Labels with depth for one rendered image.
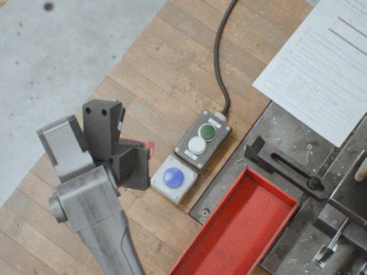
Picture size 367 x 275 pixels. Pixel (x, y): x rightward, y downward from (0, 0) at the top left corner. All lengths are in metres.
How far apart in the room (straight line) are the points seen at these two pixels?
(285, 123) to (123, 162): 0.53
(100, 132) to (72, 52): 1.52
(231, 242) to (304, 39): 0.44
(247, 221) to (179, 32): 0.41
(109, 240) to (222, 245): 0.53
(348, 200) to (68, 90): 1.44
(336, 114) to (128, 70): 0.42
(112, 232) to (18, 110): 1.60
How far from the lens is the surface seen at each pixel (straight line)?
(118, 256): 0.96
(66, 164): 1.01
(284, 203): 1.48
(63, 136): 1.01
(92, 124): 1.06
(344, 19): 1.62
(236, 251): 1.45
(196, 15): 1.59
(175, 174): 1.45
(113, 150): 1.07
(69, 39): 2.59
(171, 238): 1.46
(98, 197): 0.96
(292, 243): 1.47
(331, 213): 1.40
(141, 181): 1.12
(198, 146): 1.46
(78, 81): 2.53
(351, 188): 1.26
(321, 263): 1.39
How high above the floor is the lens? 2.35
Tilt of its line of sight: 74 degrees down
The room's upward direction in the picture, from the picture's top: 5 degrees counter-clockwise
